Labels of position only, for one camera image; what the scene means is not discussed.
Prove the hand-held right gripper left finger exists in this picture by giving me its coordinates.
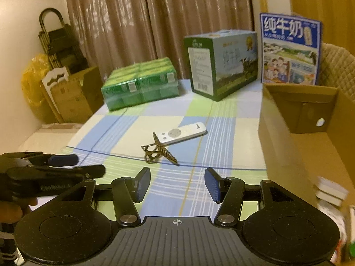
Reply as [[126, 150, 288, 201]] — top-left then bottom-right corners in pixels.
[[57, 167, 152, 226]]

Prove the blue milk carton box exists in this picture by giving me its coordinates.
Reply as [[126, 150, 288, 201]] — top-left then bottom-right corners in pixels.
[[259, 13, 323, 86]]

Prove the plaid checkered bedsheet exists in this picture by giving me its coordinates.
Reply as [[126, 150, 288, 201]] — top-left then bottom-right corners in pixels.
[[21, 79, 278, 228]]

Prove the white rectangular object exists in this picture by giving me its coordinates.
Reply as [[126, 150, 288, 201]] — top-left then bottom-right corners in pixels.
[[316, 176, 349, 207]]

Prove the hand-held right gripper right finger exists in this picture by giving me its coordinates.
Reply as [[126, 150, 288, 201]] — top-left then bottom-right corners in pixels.
[[204, 168, 301, 226]]

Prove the large brown cardboard box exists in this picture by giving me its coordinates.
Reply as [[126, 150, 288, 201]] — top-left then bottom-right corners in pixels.
[[258, 84, 355, 266]]

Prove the brown curtain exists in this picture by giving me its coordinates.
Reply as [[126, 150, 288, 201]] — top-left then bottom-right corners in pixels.
[[63, 0, 254, 81]]

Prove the small brown cardboard box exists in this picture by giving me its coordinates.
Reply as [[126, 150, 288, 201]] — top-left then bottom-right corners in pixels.
[[51, 66, 104, 124]]

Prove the white cardboard handle flap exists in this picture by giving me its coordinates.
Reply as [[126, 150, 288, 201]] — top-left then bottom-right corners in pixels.
[[41, 66, 70, 124]]

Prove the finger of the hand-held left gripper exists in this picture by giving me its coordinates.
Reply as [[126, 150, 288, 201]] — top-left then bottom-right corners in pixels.
[[71, 164, 106, 180], [47, 154, 79, 167]]

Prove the wooden cabinet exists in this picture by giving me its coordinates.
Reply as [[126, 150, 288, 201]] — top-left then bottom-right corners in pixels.
[[288, 0, 355, 52]]

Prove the green shrink-wrapped carton pack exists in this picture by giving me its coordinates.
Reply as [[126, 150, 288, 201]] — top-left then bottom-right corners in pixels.
[[100, 57, 178, 112]]

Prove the beige quilted chair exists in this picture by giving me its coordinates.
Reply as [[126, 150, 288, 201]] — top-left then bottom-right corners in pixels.
[[320, 43, 355, 103]]

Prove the black folding hand trolley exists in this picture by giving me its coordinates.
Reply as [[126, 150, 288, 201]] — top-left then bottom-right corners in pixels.
[[38, 8, 86, 75]]

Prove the yellow plastic bag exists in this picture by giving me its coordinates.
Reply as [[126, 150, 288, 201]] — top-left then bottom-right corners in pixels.
[[22, 54, 56, 122]]

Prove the green milk carton box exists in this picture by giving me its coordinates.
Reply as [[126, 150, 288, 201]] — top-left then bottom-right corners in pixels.
[[183, 29, 258, 102]]

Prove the person's left hand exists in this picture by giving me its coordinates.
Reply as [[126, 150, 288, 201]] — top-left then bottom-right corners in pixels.
[[0, 198, 38, 223]]

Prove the white remote control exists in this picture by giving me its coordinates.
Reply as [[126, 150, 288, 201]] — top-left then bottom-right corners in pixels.
[[153, 122, 207, 145]]

